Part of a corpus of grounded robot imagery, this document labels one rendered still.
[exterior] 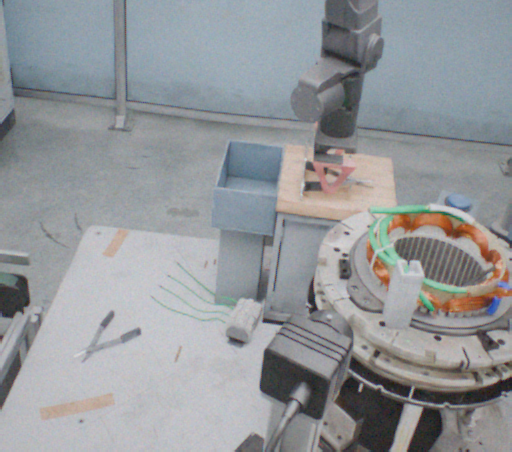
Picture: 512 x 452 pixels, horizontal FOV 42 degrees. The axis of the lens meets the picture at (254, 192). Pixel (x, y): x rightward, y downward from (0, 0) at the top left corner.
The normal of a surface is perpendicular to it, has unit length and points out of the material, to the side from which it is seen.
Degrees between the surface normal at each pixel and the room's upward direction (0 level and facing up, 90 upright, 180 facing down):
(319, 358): 0
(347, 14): 105
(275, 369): 90
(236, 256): 90
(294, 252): 90
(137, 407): 0
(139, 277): 0
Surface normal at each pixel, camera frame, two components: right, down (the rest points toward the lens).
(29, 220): 0.09, -0.82
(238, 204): -0.11, 0.55
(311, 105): -0.66, 0.41
